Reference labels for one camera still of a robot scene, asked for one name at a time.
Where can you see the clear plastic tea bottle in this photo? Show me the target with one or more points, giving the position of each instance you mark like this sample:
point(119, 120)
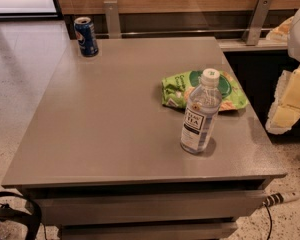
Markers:
point(201, 110)

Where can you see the left metal bracket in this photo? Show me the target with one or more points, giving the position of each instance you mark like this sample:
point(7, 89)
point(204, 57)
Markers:
point(112, 19)

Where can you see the right metal bracket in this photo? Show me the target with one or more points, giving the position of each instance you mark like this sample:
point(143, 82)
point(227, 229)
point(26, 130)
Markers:
point(252, 34)

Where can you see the green snack chip bag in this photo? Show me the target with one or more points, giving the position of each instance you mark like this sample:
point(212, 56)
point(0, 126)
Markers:
point(177, 88)

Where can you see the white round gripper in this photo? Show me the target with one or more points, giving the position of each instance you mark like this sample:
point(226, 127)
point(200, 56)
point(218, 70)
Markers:
point(285, 107)

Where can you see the white power strip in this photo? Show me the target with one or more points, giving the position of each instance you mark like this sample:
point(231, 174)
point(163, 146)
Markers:
point(280, 198)

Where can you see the blue Pepsi soda can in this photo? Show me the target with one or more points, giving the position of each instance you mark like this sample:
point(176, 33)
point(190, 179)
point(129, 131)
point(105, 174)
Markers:
point(85, 34)

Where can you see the metal bracket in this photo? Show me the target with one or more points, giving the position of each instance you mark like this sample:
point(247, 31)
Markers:
point(252, 34)
point(112, 19)

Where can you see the horizontal metal rail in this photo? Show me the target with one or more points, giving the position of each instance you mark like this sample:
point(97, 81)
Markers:
point(218, 33)

